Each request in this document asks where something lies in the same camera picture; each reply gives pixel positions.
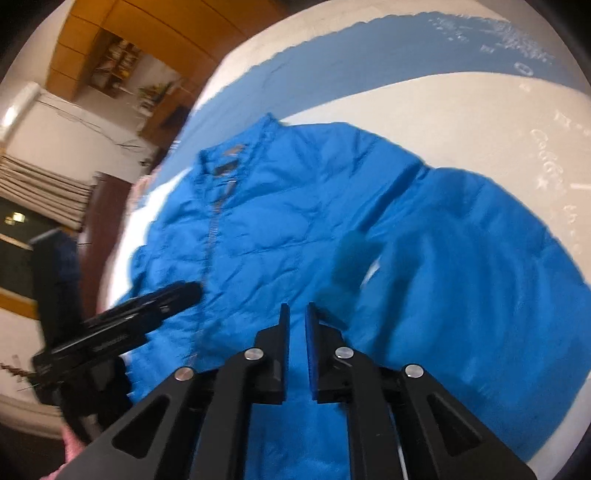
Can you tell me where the blue and white bedsheet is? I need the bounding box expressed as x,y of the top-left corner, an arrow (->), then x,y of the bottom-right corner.
107,11 -> 590,479

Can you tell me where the striped curtain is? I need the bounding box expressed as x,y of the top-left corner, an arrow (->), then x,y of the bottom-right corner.
0,155 -> 94,231

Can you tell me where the blue puffer jacket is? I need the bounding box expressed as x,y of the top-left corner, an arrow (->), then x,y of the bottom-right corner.
128,116 -> 590,479

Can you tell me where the pink fuzzy sleeve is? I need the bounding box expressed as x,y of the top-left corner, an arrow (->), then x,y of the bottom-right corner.
40,425 -> 86,480

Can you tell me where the dark wooden door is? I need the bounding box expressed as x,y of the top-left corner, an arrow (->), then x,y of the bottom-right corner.
77,172 -> 132,318

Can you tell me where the wooden wardrobe cabinet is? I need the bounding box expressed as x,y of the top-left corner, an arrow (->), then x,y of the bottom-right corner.
46,0 -> 287,149

